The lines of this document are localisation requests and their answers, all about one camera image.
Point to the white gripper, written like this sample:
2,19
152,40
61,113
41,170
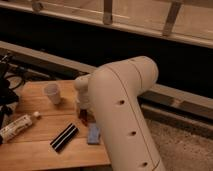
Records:
83,102

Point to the dark red pepper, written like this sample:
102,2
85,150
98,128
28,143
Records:
83,116

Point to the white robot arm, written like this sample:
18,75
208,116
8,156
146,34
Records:
111,92

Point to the translucent plastic cup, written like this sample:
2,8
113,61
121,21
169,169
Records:
52,91

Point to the blue sponge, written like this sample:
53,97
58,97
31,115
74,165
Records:
93,134

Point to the wooden table board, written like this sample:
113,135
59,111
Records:
31,150

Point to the black white striped block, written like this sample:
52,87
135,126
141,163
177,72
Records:
64,137

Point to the metal window frame rail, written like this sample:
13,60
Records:
187,21

